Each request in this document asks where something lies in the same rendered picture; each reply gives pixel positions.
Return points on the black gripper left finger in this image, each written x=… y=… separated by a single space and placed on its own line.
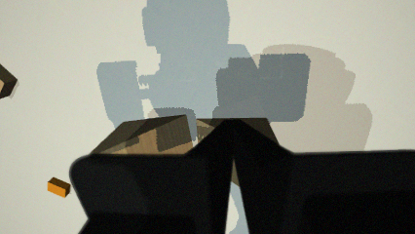
x=197 y=183

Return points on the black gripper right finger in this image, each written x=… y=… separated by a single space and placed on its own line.
x=275 y=182

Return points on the small orange block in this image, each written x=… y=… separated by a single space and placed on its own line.
x=58 y=187

